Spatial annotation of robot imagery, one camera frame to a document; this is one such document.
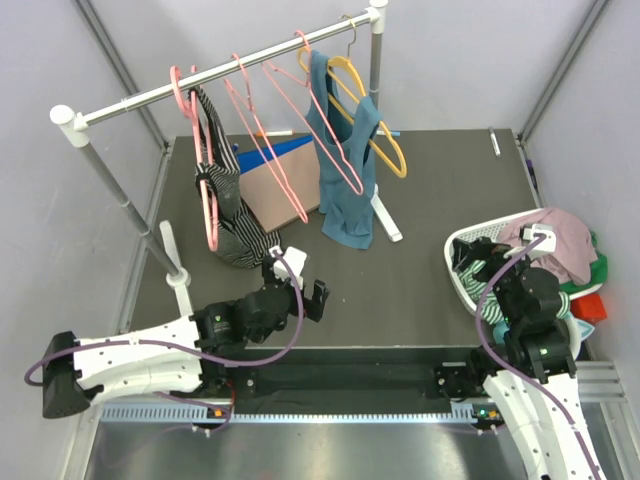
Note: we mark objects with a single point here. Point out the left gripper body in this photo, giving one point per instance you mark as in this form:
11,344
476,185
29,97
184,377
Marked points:
269,275

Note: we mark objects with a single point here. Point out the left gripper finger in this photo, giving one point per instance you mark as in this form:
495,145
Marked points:
311,309
320,295

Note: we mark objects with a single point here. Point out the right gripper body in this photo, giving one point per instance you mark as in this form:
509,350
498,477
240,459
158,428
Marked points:
494,255

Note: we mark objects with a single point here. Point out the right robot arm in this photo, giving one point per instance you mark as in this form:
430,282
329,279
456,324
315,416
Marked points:
533,380

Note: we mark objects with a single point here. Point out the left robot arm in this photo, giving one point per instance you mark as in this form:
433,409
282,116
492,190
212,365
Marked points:
186,356

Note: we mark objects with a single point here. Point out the black white striped tank top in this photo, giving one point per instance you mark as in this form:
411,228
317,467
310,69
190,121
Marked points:
242,241

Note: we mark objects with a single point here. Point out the blue tank top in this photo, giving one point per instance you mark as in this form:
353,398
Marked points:
348,218

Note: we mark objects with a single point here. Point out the pink hanger with striped top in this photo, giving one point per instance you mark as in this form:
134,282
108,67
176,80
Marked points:
188,105

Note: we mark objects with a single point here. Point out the yellow plastic hanger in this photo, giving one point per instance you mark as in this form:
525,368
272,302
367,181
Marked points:
400,169

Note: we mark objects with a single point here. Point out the white perforated laundry basket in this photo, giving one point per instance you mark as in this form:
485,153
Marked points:
490,229

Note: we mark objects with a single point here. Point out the pink garment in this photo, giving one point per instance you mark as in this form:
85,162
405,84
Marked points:
574,252

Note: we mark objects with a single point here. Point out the brown board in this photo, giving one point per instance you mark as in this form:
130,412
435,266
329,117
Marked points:
265,198

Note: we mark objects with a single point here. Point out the green garment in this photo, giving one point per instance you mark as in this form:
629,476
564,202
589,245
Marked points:
598,271

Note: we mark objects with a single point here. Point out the red block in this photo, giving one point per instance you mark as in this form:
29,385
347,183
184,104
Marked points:
589,308

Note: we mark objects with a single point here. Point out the grey marker pen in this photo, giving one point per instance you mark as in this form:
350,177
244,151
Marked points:
494,142

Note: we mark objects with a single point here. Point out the blue sheet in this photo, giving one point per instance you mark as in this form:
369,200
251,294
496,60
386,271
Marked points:
250,160

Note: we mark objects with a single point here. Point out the orange capped white marker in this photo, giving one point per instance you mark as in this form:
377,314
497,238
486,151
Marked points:
277,133

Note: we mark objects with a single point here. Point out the blue pen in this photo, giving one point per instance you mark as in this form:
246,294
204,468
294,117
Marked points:
392,133

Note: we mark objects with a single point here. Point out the white clothes rack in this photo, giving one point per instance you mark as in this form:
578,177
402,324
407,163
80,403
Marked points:
74,126

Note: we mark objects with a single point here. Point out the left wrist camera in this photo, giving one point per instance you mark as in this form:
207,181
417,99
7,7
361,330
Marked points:
289,260

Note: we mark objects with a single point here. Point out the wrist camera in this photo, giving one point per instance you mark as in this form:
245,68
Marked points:
289,260
540,239

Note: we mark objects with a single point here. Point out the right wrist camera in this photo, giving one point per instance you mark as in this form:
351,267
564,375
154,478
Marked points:
540,239

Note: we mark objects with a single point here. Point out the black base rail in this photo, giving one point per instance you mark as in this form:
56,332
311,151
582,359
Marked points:
355,380

